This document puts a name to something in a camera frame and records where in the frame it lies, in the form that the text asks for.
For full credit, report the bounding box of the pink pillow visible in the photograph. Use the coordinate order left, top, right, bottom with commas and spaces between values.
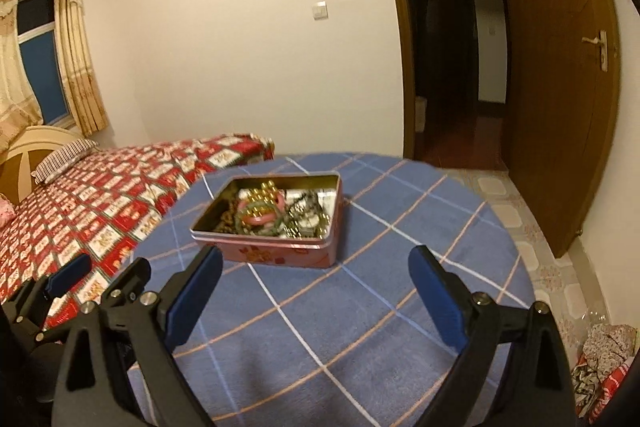
0, 196, 19, 228

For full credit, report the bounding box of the metal door handle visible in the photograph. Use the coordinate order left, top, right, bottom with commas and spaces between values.
582, 30, 610, 72

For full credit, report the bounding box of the brown wooden bead bracelet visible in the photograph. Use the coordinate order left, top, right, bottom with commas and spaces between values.
214, 206, 242, 234

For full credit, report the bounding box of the red printed bag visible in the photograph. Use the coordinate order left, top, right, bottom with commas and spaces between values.
570, 351, 637, 426

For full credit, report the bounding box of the beige floral curtain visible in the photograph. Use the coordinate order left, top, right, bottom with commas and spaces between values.
0, 0, 45, 154
52, 0, 110, 138

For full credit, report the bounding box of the pink bangle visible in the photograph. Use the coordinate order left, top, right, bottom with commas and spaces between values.
237, 198, 287, 233

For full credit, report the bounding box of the bed with red quilt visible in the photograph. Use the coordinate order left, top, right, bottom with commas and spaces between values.
0, 133, 276, 333

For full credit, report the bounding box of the striped pillow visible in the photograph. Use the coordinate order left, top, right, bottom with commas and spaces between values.
31, 138, 101, 186

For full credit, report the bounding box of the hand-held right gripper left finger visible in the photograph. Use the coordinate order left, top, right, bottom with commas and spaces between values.
50, 246, 225, 427

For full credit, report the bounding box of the window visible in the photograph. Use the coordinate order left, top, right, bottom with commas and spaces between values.
17, 0, 74, 128

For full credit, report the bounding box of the brown door frame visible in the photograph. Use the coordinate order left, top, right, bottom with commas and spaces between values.
375, 0, 419, 160

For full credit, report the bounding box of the green bangle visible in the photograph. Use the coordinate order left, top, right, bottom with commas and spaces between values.
243, 202, 284, 219

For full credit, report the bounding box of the silver bell bracelet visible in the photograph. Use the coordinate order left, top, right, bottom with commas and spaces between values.
284, 211, 332, 239

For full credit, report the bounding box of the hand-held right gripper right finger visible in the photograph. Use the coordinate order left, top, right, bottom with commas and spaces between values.
407, 245, 577, 427

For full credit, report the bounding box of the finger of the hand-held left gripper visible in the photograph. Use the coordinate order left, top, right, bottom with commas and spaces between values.
101, 257, 152, 309
9, 254, 94, 344

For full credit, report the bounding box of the grey speckled cloth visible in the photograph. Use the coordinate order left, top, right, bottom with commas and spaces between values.
582, 322, 640, 364

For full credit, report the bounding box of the pink metal tin box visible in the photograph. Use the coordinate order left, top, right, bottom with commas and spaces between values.
190, 171, 344, 269

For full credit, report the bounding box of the cream wooden headboard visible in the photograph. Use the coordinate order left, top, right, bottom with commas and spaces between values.
0, 125, 77, 208

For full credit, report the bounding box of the brown wooden door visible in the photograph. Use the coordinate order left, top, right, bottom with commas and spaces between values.
487, 0, 624, 259

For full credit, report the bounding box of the dark green bead necklace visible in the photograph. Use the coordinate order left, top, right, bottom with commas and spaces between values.
289, 191, 323, 219

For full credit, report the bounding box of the gold bead bracelet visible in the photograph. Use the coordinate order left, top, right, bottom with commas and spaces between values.
247, 186, 286, 206

